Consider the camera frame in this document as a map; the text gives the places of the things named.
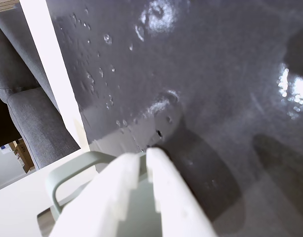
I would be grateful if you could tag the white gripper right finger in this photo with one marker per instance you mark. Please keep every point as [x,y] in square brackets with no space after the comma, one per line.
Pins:
[173,197]

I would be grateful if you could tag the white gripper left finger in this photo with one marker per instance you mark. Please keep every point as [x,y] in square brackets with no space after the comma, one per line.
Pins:
[101,202]

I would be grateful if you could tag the pale green mug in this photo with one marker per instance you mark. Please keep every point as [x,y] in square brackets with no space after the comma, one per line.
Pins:
[141,212]

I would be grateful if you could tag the cardboard box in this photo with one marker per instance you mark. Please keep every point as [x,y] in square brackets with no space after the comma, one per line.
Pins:
[23,155]

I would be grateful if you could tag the grey fabric chair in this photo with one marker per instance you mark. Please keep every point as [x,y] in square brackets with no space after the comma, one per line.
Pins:
[30,118]

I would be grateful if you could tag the black table mat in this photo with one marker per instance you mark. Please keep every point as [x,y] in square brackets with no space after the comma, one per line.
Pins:
[203,74]

